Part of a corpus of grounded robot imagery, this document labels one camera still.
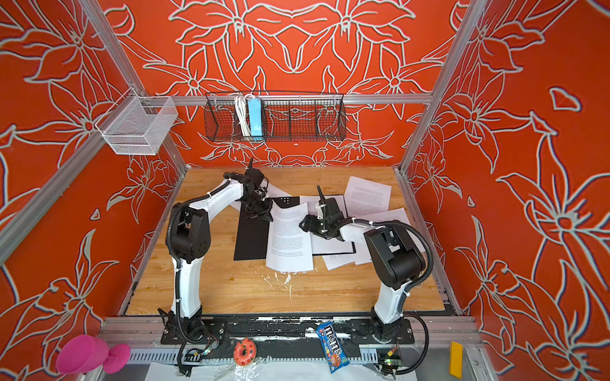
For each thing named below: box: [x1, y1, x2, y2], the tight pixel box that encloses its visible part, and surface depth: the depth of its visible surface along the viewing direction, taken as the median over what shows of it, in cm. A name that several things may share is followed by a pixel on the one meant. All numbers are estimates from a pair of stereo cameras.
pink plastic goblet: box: [56, 334, 132, 375], surface depth 60 cm
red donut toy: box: [232, 337, 257, 367], surface depth 70 cm
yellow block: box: [449, 340, 464, 380], surface depth 70 cm
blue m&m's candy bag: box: [316, 321, 351, 374], surface depth 71 cm
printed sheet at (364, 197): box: [343, 176, 393, 218], surface depth 112 cm
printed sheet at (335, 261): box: [321, 252, 356, 271], surface depth 90 cm
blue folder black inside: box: [312, 241, 357, 256], surface depth 91 cm
